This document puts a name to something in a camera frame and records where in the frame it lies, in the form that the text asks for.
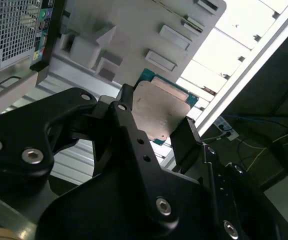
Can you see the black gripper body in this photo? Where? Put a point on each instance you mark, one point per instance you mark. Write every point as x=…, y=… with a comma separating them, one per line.
x=96, y=207

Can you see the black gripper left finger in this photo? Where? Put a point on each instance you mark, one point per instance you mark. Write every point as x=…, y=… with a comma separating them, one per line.
x=21, y=135

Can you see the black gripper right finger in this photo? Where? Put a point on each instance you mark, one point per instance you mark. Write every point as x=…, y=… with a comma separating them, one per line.
x=186, y=145

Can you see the silver CPU green edge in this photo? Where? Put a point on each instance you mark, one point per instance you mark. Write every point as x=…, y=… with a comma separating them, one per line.
x=156, y=112

